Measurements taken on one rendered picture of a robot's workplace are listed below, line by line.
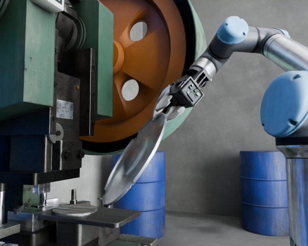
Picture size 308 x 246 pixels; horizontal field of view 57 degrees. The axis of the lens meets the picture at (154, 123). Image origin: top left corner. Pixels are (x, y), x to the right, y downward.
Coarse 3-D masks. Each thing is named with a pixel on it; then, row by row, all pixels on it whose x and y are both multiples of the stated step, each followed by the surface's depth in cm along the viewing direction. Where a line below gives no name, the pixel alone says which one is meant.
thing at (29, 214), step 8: (24, 208) 82; (32, 208) 82; (40, 208) 82; (48, 208) 82; (8, 216) 78; (16, 216) 77; (24, 216) 76; (32, 216) 75; (24, 224) 76; (32, 224) 75; (40, 224) 77; (48, 224) 80
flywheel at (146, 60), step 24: (120, 0) 121; (144, 0) 117; (168, 0) 109; (120, 24) 120; (168, 24) 108; (120, 48) 118; (144, 48) 115; (168, 48) 111; (192, 48) 114; (120, 72) 119; (144, 72) 115; (168, 72) 107; (120, 96) 119; (144, 96) 114; (120, 120) 117; (144, 120) 109
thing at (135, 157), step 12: (156, 120) 81; (144, 132) 85; (156, 132) 74; (132, 144) 89; (144, 144) 75; (156, 144) 66; (120, 156) 91; (132, 156) 78; (144, 156) 70; (120, 168) 84; (132, 168) 72; (144, 168) 64; (108, 180) 86; (120, 180) 76; (108, 192) 79; (120, 192) 69; (108, 204) 70
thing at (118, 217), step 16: (64, 208) 80; (80, 208) 80; (96, 208) 80; (112, 208) 82; (64, 224) 74; (80, 224) 73; (96, 224) 68; (112, 224) 67; (64, 240) 74; (80, 240) 73; (96, 240) 79
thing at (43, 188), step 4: (40, 184) 82; (44, 184) 83; (48, 184) 84; (32, 188) 82; (36, 188) 82; (40, 188) 82; (44, 188) 83; (48, 188) 84; (32, 192) 82; (36, 192) 82; (40, 192) 82; (44, 192) 83; (48, 192) 84
